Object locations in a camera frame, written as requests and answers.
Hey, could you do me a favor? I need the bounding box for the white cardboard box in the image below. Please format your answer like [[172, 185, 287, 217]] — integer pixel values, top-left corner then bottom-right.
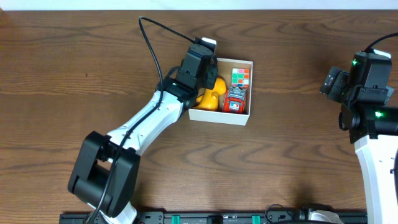
[[188, 58, 254, 126]]

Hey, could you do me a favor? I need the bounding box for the orange dinosaur toy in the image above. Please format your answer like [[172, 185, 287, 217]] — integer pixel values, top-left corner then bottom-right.
[[193, 77, 226, 111]]

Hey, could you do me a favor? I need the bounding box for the multicoloured puzzle cube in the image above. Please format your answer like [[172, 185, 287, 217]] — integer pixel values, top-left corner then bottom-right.
[[231, 68, 250, 89]]

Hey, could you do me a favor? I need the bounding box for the red toy robot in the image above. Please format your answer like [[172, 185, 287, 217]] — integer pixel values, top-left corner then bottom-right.
[[222, 86, 246, 114]]

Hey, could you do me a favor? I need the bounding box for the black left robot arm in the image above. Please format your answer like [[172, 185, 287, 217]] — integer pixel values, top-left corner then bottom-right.
[[68, 38, 218, 223]]

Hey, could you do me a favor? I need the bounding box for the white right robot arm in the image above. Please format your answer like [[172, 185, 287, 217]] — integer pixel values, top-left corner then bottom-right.
[[320, 49, 397, 223]]

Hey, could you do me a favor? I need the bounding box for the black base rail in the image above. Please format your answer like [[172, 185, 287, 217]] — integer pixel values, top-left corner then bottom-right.
[[58, 203, 368, 224]]

